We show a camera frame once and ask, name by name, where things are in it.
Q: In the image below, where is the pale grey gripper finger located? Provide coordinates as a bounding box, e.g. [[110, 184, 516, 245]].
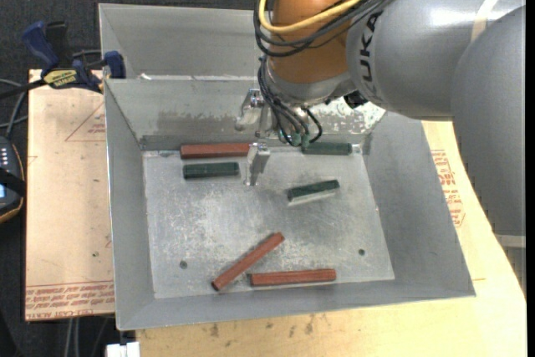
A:
[[257, 142, 272, 177], [245, 143, 260, 187]]

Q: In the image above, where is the brown cardboard board, red print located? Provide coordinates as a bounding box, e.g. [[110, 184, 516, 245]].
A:
[[24, 69, 488, 323]]

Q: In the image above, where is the red-brown flat block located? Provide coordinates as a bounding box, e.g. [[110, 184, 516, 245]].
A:
[[249, 268, 338, 288], [180, 142, 252, 161], [210, 232, 287, 293]]

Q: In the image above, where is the grey metal bin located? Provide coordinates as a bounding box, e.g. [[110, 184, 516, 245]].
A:
[[98, 3, 476, 332]]

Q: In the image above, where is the dark green flat block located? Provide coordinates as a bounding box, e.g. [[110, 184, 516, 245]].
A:
[[301, 141, 354, 157], [182, 161, 241, 181], [286, 179, 341, 207]]

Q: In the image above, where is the black cylinder on white bracket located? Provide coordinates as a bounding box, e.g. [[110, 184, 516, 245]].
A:
[[326, 92, 366, 110]]

